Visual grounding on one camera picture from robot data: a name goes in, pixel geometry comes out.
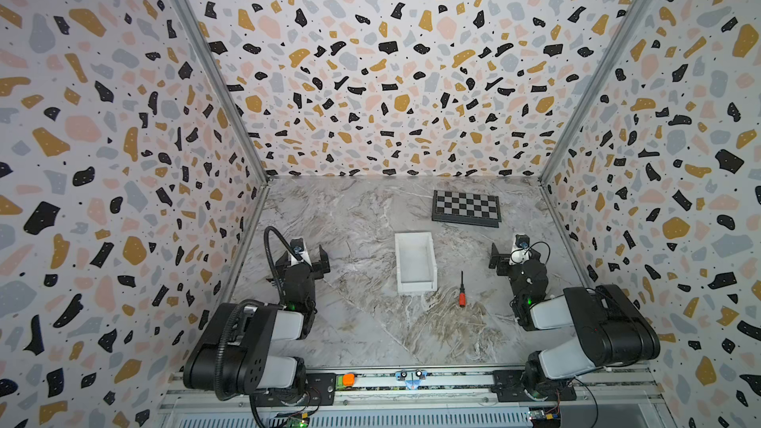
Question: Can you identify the aluminium mounting rail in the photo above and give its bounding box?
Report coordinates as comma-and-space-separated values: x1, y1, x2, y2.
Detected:
159, 365, 664, 411

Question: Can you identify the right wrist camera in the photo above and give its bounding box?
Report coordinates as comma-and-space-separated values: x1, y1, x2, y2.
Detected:
511, 234, 531, 265

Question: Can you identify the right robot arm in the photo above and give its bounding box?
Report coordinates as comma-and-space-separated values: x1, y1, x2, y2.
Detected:
489, 235, 661, 400

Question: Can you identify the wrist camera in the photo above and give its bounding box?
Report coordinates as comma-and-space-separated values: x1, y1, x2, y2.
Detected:
511, 234, 531, 265
289, 238, 311, 265

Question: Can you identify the blue clip on rail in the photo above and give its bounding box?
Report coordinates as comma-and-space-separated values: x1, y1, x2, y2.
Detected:
394, 370, 428, 384

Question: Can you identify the black white checkerboard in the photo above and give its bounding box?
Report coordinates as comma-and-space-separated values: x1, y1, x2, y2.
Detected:
431, 190, 501, 228

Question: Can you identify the white plastic bin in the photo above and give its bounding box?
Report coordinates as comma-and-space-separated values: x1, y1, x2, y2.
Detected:
394, 232, 438, 294

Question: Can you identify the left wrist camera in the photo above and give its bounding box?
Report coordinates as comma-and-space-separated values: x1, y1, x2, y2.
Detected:
289, 238, 311, 265

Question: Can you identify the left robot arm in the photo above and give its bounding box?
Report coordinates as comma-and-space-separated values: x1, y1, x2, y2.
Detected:
182, 239, 331, 406

